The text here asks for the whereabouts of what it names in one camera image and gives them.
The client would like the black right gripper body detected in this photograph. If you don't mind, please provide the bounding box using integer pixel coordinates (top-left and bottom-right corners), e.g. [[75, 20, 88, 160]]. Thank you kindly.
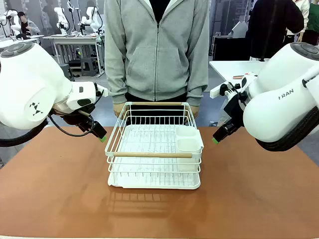
[[223, 92, 247, 128]]

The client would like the person torso grey hoodie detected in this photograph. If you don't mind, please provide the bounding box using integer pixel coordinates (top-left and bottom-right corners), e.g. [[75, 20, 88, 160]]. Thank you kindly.
[[104, 0, 210, 107]]

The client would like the black right arm cable sleeve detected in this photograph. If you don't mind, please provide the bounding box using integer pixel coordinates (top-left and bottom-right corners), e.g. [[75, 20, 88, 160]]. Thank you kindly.
[[255, 106, 319, 152]]

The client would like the white background work table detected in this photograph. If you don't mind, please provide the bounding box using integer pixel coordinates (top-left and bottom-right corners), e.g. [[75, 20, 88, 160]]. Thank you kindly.
[[41, 34, 106, 76]]

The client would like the seated person grey jacket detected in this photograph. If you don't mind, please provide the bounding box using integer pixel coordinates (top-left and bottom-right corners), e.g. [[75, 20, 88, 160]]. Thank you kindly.
[[16, 11, 41, 36]]

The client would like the black arm cable sleeve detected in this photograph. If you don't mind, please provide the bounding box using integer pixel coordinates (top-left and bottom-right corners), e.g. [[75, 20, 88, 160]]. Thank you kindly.
[[0, 119, 48, 147], [255, 106, 319, 152]]

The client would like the white plastic drip tray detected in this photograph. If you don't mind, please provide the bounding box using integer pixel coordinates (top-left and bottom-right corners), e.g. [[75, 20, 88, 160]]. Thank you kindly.
[[107, 124, 201, 190]]

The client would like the white long background table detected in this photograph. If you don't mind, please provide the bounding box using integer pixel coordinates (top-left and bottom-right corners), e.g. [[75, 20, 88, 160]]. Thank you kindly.
[[0, 34, 45, 49]]

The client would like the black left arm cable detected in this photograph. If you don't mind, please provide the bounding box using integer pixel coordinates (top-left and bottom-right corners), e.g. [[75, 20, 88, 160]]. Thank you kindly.
[[48, 89, 104, 138]]

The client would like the white wire dish rack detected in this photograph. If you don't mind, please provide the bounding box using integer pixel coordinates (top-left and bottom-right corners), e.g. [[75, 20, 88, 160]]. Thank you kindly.
[[104, 101, 205, 175]]

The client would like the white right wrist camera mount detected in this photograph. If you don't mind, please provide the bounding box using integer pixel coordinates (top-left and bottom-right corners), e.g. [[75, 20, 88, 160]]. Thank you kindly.
[[209, 76, 259, 100]]

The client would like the clear plastic bag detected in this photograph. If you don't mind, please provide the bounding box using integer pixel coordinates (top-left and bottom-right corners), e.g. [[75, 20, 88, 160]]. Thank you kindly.
[[217, 106, 233, 127]]

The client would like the white machine housing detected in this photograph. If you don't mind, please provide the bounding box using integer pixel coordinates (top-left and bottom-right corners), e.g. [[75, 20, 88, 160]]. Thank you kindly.
[[227, 20, 248, 38]]

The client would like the black left arm cable sleeve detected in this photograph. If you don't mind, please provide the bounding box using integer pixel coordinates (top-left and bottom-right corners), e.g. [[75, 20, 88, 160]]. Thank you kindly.
[[0, 119, 48, 147]]

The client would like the person right hand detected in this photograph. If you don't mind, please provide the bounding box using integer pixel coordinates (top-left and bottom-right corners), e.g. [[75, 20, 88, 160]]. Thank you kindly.
[[113, 103, 126, 120]]

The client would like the white side table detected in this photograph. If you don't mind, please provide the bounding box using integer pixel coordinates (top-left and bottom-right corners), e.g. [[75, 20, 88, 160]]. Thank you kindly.
[[208, 59, 272, 97]]

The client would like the person right forearm grey sleeve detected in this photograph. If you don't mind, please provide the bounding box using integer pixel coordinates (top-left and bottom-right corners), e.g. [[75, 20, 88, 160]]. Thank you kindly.
[[104, 49, 128, 105]]

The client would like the bystander in black coat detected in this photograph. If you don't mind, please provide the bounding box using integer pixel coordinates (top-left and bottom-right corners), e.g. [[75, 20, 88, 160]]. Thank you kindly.
[[245, 0, 305, 60]]

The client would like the grey plastic stool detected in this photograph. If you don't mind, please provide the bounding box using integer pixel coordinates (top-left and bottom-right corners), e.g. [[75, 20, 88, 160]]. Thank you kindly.
[[80, 57, 97, 77]]

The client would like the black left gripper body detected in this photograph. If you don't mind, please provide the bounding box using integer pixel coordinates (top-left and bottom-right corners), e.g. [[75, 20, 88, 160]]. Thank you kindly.
[[52, 107, 97, 133]]

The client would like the black box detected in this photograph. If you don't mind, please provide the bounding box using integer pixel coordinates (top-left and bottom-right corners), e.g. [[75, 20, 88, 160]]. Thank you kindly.
[[213, 36, 253, 62]]

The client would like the white plastic cutlery holder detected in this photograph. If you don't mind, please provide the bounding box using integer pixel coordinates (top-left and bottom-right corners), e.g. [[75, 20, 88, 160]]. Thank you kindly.
[[175, 126, 204, 172]]

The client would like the bystander in cream jacket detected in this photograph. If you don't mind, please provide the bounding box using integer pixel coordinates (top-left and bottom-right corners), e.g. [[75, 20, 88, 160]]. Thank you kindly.
[[286, 0, 311, 43]]

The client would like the bystander in green top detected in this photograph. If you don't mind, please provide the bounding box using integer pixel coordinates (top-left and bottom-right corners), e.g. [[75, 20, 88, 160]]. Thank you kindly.
[[301, 1, 319, 46]]

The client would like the person left forearm grey sleeve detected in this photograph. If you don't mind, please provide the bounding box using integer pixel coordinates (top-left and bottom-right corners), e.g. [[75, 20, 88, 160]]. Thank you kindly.
[[185, 49, 209, 107]]

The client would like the person left hand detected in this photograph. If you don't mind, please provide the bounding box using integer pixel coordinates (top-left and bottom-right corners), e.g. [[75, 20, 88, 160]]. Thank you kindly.
[[187, 104, 200, 120]]

